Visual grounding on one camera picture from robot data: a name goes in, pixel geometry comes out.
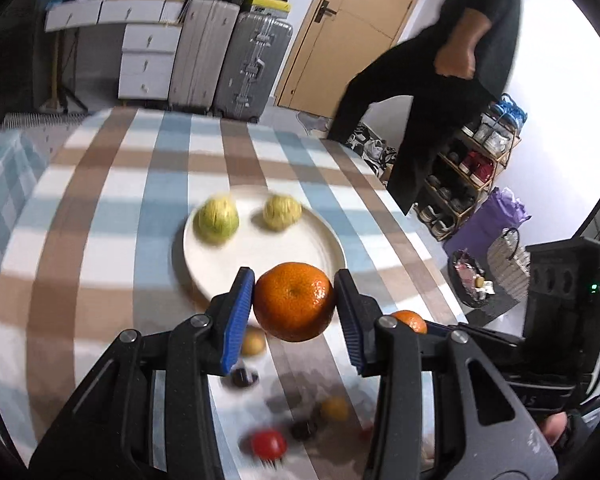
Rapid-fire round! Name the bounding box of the red tomato with stem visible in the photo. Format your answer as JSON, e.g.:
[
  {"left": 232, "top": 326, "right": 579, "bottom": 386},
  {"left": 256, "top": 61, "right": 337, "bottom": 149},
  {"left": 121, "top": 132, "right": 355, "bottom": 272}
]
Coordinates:
[{"left": 249, "top": 429, "right": 288, "bottom": 462}]

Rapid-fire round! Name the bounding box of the large orange mandarin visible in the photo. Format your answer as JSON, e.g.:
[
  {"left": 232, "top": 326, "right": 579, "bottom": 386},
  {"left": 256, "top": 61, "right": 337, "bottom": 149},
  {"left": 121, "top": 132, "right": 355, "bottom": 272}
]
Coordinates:
[{"left": 252, "top": 262, "right": 336, "bottom": 342}]

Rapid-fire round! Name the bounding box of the operator right hand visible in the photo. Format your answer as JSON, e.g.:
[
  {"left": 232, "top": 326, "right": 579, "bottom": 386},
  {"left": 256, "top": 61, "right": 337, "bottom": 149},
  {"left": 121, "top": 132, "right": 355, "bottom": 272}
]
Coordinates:
[{"left": 538, "top": 412, "right": 569, "bottom": 446}]

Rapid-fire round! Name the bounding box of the woven basket bag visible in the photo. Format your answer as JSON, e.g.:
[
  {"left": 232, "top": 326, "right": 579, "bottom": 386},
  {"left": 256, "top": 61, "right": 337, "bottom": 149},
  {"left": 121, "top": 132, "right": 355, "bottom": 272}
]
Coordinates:
[{"left": 486, "top": 228, "right": 530, "bottom": 302}]

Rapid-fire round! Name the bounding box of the dark basket with items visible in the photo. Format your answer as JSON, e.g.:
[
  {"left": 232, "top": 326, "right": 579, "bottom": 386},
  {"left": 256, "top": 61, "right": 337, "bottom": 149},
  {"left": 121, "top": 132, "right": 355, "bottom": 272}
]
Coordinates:
[{"left": 448, "top": 250, "right": 495, "bottom": 309}]

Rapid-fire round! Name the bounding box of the purple bag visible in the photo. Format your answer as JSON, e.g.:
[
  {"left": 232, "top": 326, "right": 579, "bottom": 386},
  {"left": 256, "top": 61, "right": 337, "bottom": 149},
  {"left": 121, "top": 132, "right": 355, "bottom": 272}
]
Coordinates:
[{"left": 443, "top": 188, "right": 531, "bottom": 260}]

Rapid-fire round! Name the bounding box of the dark plum near plate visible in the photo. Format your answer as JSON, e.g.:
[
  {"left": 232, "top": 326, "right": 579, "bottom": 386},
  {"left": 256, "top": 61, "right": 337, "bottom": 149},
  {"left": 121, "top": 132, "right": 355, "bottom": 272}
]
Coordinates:
[{"left": 230, "top": 366, "right": 259, "bottom": 389}]

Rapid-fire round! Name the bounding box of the brown longan lower right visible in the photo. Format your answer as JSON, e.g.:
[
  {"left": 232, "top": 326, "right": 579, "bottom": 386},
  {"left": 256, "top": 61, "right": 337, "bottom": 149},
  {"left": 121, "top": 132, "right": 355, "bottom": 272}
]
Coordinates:
[{"left": 320, "top": 396, "right": 351, "bottom": 422}]

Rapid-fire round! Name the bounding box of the brown longan near plate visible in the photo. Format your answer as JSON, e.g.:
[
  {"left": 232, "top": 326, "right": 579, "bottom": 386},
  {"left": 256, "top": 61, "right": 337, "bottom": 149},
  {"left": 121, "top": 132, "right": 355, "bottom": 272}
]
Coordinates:
[{"left": 240, "top": 326, "right": 268, "bottom": 358}]

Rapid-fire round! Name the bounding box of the dark plum lower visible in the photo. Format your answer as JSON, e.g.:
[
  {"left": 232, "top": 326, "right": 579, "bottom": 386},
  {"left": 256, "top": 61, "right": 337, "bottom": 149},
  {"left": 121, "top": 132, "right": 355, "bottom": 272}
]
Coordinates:
[{"left": 289, "top": 418, "right": 320, "bottom": 442}]

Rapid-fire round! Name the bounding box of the shoe rack with shoes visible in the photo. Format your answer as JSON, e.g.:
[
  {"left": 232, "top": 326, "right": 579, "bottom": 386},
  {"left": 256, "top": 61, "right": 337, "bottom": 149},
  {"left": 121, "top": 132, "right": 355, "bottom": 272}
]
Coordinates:
[{"left": 414, "top": 93, "right": 528, "bottom": 242}]

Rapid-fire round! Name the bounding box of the large green-yellow guava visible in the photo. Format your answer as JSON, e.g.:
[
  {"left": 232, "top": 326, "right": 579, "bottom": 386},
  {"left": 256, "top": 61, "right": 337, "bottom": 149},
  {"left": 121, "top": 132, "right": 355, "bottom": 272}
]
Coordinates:
[{"left": 193, "top": 195, "right": 240, "bottom": 245}]

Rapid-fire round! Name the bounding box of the cream round plate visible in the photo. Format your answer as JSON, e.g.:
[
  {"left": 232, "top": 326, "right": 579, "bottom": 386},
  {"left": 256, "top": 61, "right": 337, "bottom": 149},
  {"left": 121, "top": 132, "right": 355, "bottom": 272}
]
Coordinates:
[{"left": 183, "top": 186, "right": 347, "bottom": 300}]

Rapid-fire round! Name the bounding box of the small yellow-green guava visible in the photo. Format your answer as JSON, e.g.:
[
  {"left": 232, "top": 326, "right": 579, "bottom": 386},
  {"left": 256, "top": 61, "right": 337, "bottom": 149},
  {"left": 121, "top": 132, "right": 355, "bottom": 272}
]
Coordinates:
[{"left": 262, "top": 194, "right": 303, "bottom": 231}]

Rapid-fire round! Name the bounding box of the person in black clothes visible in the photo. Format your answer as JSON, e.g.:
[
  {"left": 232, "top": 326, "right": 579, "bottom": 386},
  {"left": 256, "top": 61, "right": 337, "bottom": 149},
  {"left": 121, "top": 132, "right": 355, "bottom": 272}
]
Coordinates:
[{"left": 327, "top": 0, "right": 521, "bottom": 212}]

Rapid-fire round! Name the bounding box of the teal checkered side tablecloth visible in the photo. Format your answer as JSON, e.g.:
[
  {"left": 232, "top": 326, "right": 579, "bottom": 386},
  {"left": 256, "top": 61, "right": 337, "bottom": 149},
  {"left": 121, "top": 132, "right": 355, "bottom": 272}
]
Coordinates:
[{"left": 0, "top": 130, "right": 48, "bottom": 267}]

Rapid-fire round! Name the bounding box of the wooden door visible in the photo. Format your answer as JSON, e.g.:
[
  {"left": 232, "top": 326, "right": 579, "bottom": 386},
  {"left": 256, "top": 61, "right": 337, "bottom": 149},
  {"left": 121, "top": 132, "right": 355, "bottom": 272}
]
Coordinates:
[{"left": 276, "top": 0, "right": 417, "bottom": 117}]

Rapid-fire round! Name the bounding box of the white drawer desk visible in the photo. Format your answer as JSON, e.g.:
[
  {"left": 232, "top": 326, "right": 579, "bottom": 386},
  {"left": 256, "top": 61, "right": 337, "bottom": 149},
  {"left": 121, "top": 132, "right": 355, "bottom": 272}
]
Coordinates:
[{"left": 45, "top": 0, "right": 184, "bottom": 101}]

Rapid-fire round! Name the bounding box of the silver aluminium suitcase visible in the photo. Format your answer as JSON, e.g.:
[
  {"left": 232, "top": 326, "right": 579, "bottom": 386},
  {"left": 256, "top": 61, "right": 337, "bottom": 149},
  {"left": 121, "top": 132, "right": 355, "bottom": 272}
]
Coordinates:
[{"left": 212, "top": 12, "right": 292, "bottom": 122}]

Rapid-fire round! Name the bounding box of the beige suitcase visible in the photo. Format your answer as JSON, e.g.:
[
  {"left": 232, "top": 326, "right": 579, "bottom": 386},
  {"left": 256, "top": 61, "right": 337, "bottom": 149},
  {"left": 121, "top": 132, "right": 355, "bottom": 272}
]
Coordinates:
[{"left": 168, "top": 0, "right": 239, "bottom": 112}]

